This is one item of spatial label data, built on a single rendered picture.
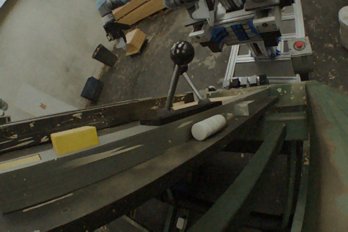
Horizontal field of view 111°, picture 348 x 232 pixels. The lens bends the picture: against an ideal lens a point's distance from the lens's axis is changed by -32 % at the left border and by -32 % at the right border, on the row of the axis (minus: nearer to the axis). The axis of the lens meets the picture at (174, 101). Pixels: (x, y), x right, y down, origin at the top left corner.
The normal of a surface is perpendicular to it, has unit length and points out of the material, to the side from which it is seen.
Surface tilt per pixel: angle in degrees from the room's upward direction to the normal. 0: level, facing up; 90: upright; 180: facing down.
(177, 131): 90
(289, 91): 32
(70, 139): 90
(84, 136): 90
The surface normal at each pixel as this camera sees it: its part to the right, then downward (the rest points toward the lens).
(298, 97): -0.66, 0.14
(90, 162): 0.74, -0.07
